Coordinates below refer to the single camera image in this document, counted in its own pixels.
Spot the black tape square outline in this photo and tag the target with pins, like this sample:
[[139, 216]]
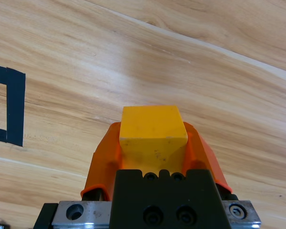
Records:
[[15, 107]]

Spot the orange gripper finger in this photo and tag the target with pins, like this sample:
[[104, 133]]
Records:
[[102, 162], [202, 157]]

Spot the yellow wooden cube block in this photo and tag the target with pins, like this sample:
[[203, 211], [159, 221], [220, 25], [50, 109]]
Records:
[[152, 128]]

